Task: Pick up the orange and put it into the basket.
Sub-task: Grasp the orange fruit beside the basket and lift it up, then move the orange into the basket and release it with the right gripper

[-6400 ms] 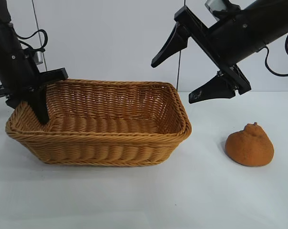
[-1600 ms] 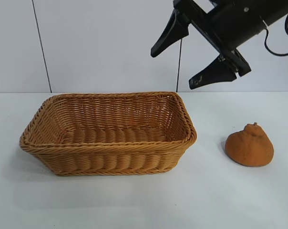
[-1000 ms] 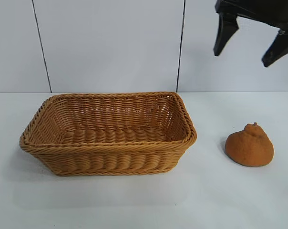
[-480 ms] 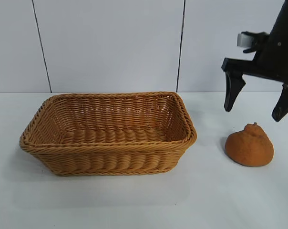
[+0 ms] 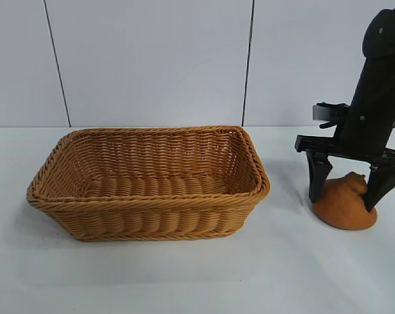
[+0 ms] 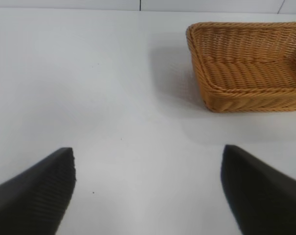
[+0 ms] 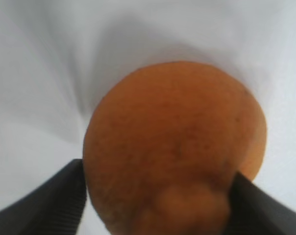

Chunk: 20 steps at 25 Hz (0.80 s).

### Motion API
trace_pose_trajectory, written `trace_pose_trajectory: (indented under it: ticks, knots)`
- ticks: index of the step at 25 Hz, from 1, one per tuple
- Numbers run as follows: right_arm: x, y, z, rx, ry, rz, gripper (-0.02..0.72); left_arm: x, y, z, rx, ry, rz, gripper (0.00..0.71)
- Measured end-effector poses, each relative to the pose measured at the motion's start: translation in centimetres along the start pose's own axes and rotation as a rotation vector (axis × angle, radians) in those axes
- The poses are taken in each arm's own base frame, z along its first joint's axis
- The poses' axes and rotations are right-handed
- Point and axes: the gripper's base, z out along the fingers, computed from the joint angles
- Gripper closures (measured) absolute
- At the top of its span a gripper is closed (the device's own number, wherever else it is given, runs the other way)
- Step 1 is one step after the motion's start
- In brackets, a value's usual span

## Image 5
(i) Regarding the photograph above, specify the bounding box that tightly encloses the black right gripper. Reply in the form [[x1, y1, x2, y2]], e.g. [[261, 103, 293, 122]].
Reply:
[[294, 55, 395, 213]]

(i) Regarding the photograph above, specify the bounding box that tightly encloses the brown wicker basket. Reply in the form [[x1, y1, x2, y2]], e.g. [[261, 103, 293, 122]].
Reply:
[[26, 125, 271, 243]]

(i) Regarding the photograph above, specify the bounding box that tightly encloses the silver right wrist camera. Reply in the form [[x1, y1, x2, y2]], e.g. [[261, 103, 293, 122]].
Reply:
[[311, 102, 351, 129]]

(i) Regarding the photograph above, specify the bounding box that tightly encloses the orange-brown bread-shaped toy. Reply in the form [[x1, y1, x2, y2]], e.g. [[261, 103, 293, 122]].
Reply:
[[310, 171, 379, 232]]

